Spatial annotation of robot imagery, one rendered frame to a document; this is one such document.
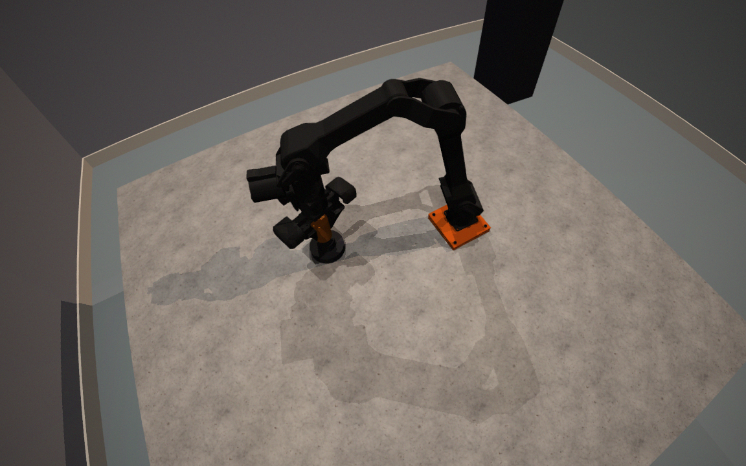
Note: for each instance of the orange knob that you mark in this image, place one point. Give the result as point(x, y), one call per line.
point(322, 228)

